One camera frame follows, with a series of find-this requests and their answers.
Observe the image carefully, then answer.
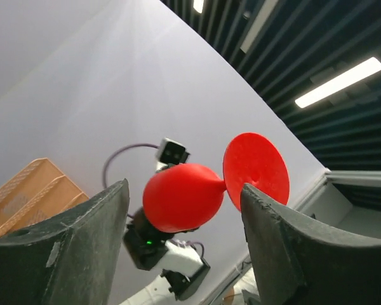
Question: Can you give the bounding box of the pink plastic file organizer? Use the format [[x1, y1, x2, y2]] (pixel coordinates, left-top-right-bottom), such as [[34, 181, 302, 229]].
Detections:
[[0, 158, 89, 236]]

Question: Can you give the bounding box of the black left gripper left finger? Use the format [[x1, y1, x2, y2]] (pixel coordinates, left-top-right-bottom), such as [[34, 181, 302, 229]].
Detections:
[[0, 179, 130, 304]]

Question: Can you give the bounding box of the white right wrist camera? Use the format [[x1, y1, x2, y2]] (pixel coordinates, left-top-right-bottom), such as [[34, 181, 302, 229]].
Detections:
[[156, 138, 190, 172]]

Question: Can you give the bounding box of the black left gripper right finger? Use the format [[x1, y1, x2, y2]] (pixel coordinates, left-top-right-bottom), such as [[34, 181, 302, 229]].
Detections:
[[240, 184, 381, 304]]

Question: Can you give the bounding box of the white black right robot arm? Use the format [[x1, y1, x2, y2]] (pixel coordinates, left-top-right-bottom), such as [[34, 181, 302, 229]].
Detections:
[[123, 208, 211, 304]]

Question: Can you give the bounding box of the red wine glass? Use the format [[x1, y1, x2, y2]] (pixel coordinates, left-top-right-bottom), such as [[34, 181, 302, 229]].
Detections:
[[142, 132, 290, 233]]

